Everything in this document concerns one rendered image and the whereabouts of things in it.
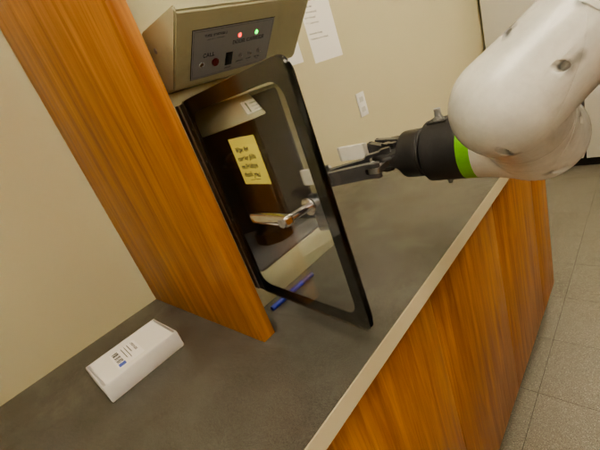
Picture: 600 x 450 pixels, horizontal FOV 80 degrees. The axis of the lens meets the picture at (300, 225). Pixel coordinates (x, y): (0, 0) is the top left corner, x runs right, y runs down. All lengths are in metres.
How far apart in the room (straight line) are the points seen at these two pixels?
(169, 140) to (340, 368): 0.44
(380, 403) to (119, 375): 0.49
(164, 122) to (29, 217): 0.55
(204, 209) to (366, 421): 0.45
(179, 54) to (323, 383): 0.56
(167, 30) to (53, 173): 0.54
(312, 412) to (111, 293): 0.71
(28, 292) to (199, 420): 0.58
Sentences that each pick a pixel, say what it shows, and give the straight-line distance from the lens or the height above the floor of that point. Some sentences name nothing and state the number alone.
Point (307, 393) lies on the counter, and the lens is 0.59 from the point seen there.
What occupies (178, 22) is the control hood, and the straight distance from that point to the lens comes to 0.63.
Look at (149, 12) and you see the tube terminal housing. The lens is 0.74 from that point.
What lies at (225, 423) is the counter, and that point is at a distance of 0.62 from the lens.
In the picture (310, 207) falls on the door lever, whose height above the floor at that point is 1.20.
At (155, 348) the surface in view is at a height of 0.98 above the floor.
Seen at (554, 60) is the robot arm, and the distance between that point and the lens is 0.39.
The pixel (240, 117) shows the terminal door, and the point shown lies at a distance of 0.53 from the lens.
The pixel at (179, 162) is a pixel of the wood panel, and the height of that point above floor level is 1.31.
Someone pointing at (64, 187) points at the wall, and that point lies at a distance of 1.06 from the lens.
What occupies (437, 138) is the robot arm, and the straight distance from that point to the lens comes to 0.55.
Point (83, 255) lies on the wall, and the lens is 1.08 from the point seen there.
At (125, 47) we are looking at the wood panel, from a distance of 0.60.
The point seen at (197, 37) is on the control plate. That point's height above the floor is 1.47.
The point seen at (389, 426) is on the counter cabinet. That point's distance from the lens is 0.78.
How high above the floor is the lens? 1.35
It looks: 21 degrees down
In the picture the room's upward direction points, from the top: 20 degrees counter-clockwise
